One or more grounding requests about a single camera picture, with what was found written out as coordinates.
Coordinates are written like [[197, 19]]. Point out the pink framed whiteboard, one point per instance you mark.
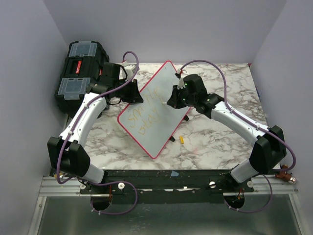
[[151, 123]]

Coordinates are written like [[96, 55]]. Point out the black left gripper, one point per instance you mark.
[[135, 96]]

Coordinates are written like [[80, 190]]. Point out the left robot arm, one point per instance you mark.
[[67, 154]]

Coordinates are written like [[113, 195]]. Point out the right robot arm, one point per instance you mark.
[[267, 149]]

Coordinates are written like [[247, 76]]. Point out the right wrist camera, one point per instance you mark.
[[181, 84]]

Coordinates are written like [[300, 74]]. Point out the black toolbox clear lids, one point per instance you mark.
[[83, 64]]

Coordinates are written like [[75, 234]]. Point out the blue tape piece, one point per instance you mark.
[[174, 174]]

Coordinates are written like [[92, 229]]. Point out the brass cable connector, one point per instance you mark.
[[283, 175]]

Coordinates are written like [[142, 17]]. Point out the black mounting rail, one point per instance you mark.
[[158, 187]]

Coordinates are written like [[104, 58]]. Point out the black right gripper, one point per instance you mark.
[[173, 101]]

